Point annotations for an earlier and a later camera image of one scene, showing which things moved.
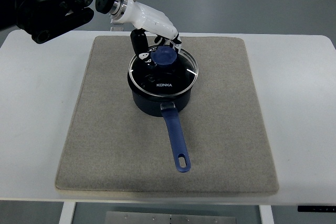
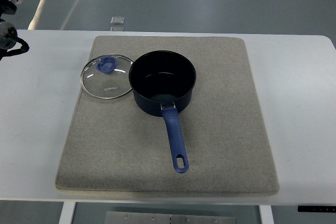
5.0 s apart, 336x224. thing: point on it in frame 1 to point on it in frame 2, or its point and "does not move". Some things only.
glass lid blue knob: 174,73 to 106,76
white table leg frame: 68,209 does not move
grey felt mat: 111,147 does not move
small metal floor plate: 116,26 does not move
